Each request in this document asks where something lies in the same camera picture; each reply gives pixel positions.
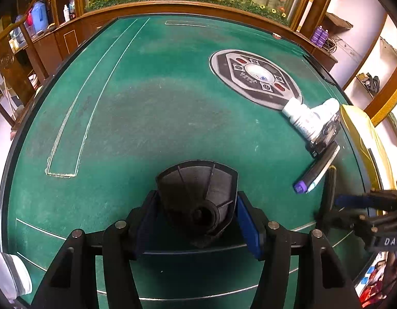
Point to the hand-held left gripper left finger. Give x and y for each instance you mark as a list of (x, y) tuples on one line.
[(147, 222)]

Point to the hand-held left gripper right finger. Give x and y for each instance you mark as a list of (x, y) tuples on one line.
[(249, 228)]

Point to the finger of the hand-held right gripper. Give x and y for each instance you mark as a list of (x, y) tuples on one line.
[(343, 217), (349, 200)]

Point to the black marker purple cap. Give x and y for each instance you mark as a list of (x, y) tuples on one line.
[(314, 170)]

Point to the black ribbed plastic piece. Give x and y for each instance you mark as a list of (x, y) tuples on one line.
[(192, 183)]

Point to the gold cardboard box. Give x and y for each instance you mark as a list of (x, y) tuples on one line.
[(362, 135)]

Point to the white bottle green label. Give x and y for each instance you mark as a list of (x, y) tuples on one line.
[(328, 106)]

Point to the large white plastic bottle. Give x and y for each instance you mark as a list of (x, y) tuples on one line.
[(296, 112)]

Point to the black bag on shelf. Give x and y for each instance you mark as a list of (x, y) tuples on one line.
[(373, 83)]

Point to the purple bottle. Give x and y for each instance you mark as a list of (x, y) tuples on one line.
[(324, 37), (318, 35)]

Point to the round table control panel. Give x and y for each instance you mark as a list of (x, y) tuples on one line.
[(224, 64)]

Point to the wooden chair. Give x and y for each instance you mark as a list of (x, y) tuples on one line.
[(8, 61)]

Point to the small white squeeze bottle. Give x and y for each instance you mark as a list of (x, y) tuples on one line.
[(66, 13)]

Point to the blue plastic jug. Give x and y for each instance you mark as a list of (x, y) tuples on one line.
[(37, 16)]

